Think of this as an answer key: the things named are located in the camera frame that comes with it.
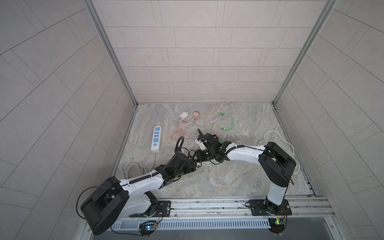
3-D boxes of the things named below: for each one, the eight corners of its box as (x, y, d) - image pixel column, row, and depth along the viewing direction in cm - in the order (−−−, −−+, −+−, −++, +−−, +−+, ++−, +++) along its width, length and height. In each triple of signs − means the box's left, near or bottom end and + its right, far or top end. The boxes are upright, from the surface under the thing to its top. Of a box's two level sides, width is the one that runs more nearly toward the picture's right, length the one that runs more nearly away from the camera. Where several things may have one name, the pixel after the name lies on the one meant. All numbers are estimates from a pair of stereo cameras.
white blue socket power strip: (151, 151, 92) (150, 149, 90) (154, 128, 104) (153, 125, 101) (159, 151, 93) (158, 148, 90) (162, 127, 104) (161, 125, 101)
